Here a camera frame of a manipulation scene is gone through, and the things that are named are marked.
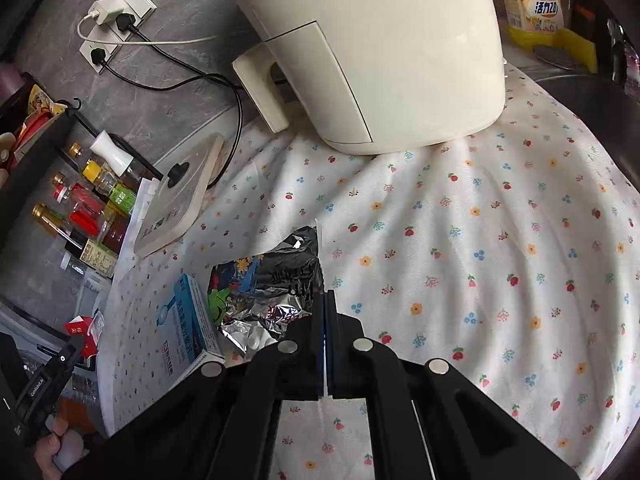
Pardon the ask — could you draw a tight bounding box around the bottle with white spout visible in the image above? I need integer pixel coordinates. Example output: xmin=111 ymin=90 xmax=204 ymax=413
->
xmin=90 ymin=130 xmax=146 ymax=181

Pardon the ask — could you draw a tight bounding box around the small clear jar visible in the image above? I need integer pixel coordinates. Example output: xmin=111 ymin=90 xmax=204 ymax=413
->
xmin=60 ymin=252 xmax=88 ymax=276

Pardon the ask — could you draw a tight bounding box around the cream air fryer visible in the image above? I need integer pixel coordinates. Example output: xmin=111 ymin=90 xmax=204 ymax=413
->
xmin=231 ymin=0 xmax=510 ymax=156

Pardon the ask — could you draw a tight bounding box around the white plastic pouch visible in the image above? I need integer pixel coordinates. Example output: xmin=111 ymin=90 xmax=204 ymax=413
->
xmin=116 ymin=177 xmax=165 ymax=271

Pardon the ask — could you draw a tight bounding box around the pink round object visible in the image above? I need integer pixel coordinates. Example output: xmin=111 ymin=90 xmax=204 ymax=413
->
xmin=0 ymin=62 xmax=31 ymax=90

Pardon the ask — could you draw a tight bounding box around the foil snack packet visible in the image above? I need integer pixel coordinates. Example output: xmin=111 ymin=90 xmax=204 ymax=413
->
xmin=207 ymin=219 xmax=327 ymax=361

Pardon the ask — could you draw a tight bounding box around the white charging cable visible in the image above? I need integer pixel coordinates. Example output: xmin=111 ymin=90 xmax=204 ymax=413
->
xmin=76 ymin=10 xmax=221 ymax=47

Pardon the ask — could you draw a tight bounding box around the person's left hand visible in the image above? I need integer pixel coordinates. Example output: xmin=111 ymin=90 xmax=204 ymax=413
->
xmin=33 ymin=416 xmax=70 ymax=480

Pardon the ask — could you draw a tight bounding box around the white charger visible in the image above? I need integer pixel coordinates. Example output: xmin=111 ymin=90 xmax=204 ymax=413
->
xmin=89 ymin=0 xmax=124 ymax=25

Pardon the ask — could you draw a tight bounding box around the blue white medicine box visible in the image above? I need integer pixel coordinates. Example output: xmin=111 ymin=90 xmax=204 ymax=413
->
xmin=160 ymin=274 xmax=226 ymax=383

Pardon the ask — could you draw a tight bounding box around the stainless steel sink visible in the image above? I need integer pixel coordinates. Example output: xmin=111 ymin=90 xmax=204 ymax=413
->
xmin=520 ymin=45 xmax=640 ymax=176

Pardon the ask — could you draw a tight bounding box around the black kitchen rack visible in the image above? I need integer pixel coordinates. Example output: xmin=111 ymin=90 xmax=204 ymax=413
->
xmin=0 ymin=72 xmax=166 ymax=261

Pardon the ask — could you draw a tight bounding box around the white round container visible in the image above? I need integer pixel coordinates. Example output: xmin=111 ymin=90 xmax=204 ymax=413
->
xmin=0 ymin=132 xmax=16 ymax=173

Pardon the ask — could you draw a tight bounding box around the yellow green label bottle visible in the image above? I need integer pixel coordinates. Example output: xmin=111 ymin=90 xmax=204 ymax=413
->
xmin=67 ymin=141 xmax=138 ymax=217

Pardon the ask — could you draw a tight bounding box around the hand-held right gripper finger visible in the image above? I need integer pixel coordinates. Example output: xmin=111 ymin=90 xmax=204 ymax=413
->
xmin=62 ymin=291 xmax=327 ymax=480
xmin=326 ymin=290 xmax=577 ymax=480

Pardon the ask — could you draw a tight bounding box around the yellow snack packet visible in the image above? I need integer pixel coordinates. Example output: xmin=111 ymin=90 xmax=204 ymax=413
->
xmin=27 ymin=84 xmax=68 ymax=116

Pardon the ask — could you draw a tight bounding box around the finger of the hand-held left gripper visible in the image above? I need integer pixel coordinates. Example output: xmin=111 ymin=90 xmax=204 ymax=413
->
xmin=49 ymin=332 xmax=87 ymax=387

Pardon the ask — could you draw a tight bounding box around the red label sauce bottle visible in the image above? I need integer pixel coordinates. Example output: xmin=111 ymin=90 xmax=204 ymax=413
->
xmin=52 ymin=172 xmax=133 ymax=256

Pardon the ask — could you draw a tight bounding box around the floral white tablecloth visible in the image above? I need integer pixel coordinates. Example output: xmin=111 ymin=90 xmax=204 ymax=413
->
xmin=97 ymin=67 xmax=631 ymax=480

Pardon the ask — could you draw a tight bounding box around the black power cable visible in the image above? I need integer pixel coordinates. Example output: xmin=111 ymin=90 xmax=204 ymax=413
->
xmin=127 ymin=22 xmax=288 ymax=92
xmin=97 ymin=57 xmax=246 ymax=191

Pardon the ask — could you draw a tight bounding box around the dark soy sauce bottle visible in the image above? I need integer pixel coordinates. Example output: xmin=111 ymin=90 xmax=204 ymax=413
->
xmin=31 ymin=203 xmax=118 ymax=278

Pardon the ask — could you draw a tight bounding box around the yellow detergent bottle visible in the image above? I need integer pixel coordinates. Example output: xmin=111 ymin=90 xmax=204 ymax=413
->
xmin=492 ymin=0 xmax=598 ymax=73

